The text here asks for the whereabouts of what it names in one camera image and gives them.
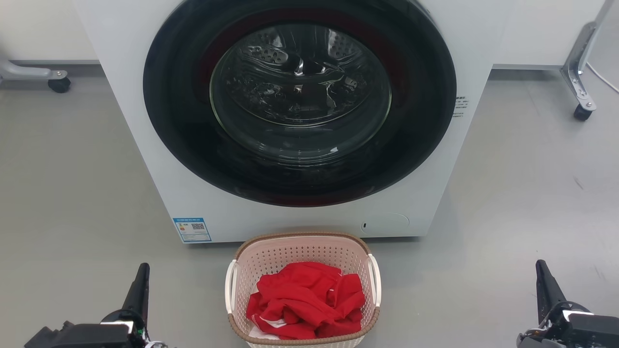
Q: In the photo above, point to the pink perforated laundry basket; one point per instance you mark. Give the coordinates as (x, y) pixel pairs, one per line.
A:
(271, 256)

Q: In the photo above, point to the blue energy label sticker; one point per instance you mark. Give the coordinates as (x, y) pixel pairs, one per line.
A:
(192, 229)

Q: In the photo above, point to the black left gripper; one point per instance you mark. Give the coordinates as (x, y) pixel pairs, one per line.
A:
(87, 333)

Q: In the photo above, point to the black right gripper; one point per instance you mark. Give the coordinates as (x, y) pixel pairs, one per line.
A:
(575, 326)

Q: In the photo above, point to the round black washer door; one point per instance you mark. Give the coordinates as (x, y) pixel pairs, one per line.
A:
(300, 101)

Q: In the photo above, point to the white front-load washing machine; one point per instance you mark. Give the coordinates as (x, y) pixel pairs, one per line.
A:
(474, 43)

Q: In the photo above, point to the grey metal caster leg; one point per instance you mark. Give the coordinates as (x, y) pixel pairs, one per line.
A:
(38, 75)
(582, 58)

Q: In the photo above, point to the red garment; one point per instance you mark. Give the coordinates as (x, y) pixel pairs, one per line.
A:
(304, 299)

